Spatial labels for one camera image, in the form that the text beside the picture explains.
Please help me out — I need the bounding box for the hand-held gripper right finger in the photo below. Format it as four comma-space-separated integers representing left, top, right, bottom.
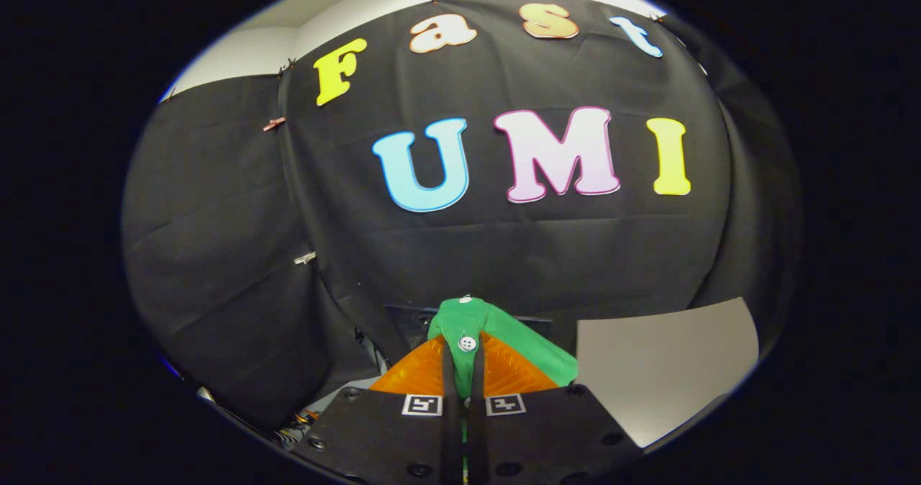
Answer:
468, 330, 645, 485

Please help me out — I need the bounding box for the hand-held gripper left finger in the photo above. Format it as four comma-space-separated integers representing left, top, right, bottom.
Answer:
291, 334, 465, 485

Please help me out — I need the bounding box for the green polo shirt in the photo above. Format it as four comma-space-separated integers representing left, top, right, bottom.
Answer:
427, 296, 579, 389

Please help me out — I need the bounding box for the dark grey washing machine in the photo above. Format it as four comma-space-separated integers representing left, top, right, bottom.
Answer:
385, 304, 555, 353

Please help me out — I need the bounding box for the black backdrop cloth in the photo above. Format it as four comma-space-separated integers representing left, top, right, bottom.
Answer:
121, 0, 803, 428

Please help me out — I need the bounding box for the grey cabinet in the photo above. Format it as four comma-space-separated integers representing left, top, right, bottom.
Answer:
576, 297, 761, 448

